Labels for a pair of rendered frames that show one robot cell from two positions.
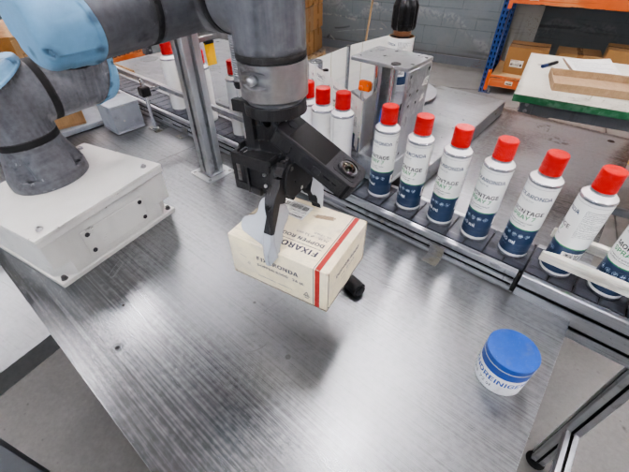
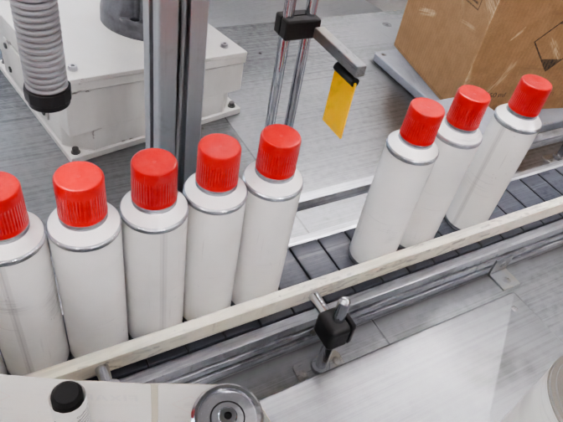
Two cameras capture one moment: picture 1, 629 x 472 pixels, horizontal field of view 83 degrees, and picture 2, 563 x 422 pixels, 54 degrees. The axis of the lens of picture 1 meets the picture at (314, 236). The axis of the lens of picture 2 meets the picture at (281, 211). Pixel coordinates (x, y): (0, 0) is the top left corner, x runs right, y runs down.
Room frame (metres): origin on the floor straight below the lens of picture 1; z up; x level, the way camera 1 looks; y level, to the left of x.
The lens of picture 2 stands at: (1.10, -0.13, 1.34)
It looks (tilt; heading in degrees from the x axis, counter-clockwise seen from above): 43 degrees down; 103
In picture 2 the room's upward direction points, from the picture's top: 12 degrees clockwise
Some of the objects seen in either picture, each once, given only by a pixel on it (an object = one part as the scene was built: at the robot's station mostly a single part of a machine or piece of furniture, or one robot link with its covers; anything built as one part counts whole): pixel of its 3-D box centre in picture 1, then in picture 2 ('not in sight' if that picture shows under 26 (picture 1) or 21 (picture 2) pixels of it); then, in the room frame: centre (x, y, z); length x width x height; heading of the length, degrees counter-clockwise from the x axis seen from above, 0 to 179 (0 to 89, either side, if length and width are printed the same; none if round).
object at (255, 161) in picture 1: (274, 146); not in sight; (0.41, 0.05, 1.14); 0.09 x 0.08 x 0.12; 60
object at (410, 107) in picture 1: (383, 118); not in sight; (0.81, -0.16, 1.01); 0.14 x 0.13 x 0.26; 50
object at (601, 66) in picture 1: (583, 65); not in sight; (1.93, -1.36, 0.81); 0.38 x 0.36 x 0.02; 60
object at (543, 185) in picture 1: (533, 206); not in sight; (0.50, -0.38, 0.98); 0.05 x 0.05 x 0.20
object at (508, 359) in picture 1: (505, 362); not in sight; (0.27, -0.28, 0.87); 0.07 x 0.07 x 0.07
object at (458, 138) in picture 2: not in sight; (438, 173); (1.14, 0.39, 0.98); 0.05 x 0.05 x 0.20
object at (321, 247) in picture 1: (299, 246); not in sight; (0.40, 0.02, 0.99); 0.16 x 0.12 x 0.07; 60
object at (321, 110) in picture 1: (322, 131); not in sight; (0.80, -0.02, 0.98); 0.05 x 0.05 x 0.20
